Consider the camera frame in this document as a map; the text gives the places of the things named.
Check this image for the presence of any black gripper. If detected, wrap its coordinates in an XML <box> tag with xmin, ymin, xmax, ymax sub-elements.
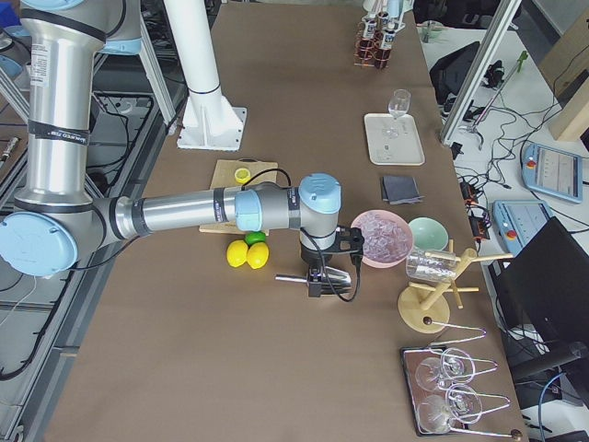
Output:
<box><xmin>300</xmin><ymin>226</ymin><xmax>364</xmax><ymax>276</ymax></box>

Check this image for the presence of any copper wire bottle basket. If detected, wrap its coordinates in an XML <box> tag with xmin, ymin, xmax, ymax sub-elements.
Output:
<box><xmin>353</xmin><ymin>16</ymin><xmax>398</xmax><ymax>69</ymax></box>

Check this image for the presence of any tea bottle white cap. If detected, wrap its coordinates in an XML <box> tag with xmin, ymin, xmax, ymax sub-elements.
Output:
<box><xmin>357</xmin><ymin>13</ymin><xmax>376</xmax><ymax>62</ymax></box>

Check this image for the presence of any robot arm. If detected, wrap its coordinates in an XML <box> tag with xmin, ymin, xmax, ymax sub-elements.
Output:
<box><xmin>1</xmin><ymin>1</ymin><xmax>364</xmax><ymax>277</ymax></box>

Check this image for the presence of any pink bowl with ice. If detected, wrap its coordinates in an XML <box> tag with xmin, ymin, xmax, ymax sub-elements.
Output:
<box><xmin>352</xmin><ymin>210</ymin><xmax>413</xmax><ymax>268</ymax></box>

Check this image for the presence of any metal ice scoop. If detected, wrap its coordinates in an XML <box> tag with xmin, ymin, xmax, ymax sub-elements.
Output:
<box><xmin>274</xmin><ymin>266</ymin><xmax>352</xmax><ymax>297</ymax></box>

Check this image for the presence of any dark grey folded cloth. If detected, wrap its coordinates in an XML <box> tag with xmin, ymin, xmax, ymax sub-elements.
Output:
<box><xmin>381</xmin><ymin>175</ymin><xmax>422</xmax><ymax>205</ymax></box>

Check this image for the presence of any mint green bowl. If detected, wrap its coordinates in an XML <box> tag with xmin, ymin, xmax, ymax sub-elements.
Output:
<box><xmin>409</xmin><ymin>217</ymin><xmax>449</xmax><ymax>250</ymax></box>

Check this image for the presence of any clear glass tumbler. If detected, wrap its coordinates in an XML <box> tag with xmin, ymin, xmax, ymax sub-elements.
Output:
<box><xmin>405</xmin><ymin>249</ymin><xmax>460</xmax><ymax>283</ymax></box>

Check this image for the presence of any wooden glass drying tree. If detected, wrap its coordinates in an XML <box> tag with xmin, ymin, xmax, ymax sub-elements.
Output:
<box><xmin>398</xmin><ymin>249</ymin><xmax>513</xmax><ymax>334</ymax></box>

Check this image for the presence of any yellow lemon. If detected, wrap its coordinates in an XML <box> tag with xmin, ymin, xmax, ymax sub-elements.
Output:
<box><xmin>247</xmin><ymin>242</ymin><xmax>270</xmax><ymax>270</ymax></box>
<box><xmin>225</xmin><ymin>239</ymin><xmax>248</xmax><ymax>268</ymax></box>

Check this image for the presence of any green lime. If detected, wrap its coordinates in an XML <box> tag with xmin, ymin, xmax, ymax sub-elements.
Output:
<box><xmin>244</xmin><ymin>231</ymin><xmax>266</xmax><ymax>247</ymax></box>

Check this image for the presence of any white rabbit tray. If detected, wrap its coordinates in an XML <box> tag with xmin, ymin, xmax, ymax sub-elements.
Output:
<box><xmin>364</xmin><ymin>113</ymin><xmax>425</xmax><ymax>166</ymax></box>

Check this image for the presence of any halved lemon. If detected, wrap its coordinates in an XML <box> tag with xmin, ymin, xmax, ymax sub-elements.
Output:
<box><xmin>234</xmin><ymin>168</ymin><xmax>252</xmax><ymax>185</ymax></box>

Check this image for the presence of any wooden cutting board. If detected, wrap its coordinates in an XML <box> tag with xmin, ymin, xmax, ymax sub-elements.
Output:
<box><xmin>199</xmin><ymin>159</ymin><xmax>278</xmax><ymax>235</ymax></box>

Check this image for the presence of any clear wine glass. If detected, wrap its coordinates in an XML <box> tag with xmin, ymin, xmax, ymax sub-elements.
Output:
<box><xmin>386</xmin><ymin>88</ymin><xmax>411</xmax><ymax>138</ymax></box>

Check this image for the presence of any hanging wine glass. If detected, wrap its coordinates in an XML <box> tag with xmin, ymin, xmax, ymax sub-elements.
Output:
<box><xmin>415</xmin><ymin>348</ymin><xmax>475</xmax><ymax>391</ymax></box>
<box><xmin>417</xmin><ymin>385</ymin><xmax>482</xmax><ymax>434</ymax></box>

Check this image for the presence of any teach pendant tablet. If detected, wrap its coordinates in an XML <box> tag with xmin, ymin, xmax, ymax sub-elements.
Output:
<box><xmin>492</xmin><ymin>200</ymin><xmax>553</xmax><ymax>255</ymax></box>
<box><xmin>522</xmin><ymin>143</ymin><xmax>583</xmax><ymax>204</ymax></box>

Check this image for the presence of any wire wine glass rack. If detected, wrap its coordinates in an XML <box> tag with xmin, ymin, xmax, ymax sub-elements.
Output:
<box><xmin>400</xmin><ymin>316</ymin><xmax>523</xmax><ymax>441</ymax></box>

